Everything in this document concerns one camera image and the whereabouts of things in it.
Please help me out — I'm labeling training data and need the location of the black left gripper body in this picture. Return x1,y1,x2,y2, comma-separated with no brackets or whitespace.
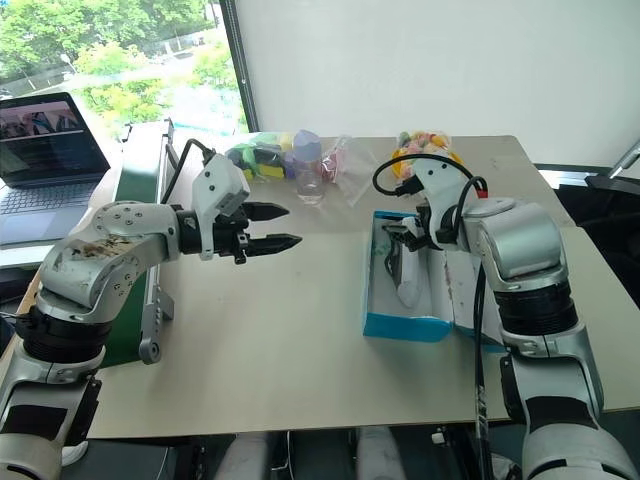
212,201,252,266

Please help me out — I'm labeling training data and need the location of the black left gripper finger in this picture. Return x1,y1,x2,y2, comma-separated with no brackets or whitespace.
247,232,304,257
244,201,292,223

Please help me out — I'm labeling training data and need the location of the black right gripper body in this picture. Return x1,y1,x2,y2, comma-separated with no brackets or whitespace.
405,201,435,253

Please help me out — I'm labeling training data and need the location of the white shoe with black trim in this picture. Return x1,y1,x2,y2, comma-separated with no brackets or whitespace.
381,225,427,309

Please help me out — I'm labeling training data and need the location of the blue cardboard shoebox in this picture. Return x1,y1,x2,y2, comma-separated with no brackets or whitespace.
361,209,507,352

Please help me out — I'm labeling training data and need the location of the bag of green yellow toys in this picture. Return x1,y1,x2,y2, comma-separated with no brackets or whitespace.
224,130,296,182

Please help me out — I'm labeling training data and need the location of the clear bottle with purple cap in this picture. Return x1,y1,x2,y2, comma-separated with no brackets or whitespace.
291,129,327,207

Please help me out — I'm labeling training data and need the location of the clear bag with pink items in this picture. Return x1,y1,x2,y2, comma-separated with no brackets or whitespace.
319,134,380,207

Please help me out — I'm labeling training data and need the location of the bag of colourful toys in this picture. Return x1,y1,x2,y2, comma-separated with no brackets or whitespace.
389,129,465,187

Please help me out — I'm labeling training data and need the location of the green conveyor belt unit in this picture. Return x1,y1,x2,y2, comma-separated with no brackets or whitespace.
101,118,177,366

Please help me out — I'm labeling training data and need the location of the black furniture with silver bar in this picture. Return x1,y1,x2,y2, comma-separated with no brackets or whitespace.
532,139,640,322

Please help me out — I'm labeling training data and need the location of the dark grey laptop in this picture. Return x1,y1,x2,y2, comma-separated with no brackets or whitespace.
0,91,112,247

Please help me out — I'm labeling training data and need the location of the pale rounded shape under table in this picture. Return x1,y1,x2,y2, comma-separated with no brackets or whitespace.
355,426,407,480
223,431,272,480

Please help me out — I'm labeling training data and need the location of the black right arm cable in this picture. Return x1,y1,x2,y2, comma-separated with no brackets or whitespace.
371,158,495,456

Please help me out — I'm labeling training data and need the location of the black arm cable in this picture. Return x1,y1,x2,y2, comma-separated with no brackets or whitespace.
371,158,495,456
158,138,216,206

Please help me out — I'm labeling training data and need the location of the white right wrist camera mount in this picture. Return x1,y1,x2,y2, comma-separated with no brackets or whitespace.
408,157,477,250

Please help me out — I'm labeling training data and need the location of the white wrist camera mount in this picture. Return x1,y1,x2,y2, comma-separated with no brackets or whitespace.
192,153,251,262
408,157,477,250

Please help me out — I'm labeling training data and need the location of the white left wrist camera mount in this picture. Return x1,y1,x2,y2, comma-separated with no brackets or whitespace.
192,153,251,262

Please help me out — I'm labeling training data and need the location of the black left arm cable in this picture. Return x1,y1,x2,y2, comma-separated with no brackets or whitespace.
158,138,216,206

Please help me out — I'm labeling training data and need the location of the black window frame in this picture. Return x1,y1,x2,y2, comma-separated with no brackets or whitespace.
218,0,260,134

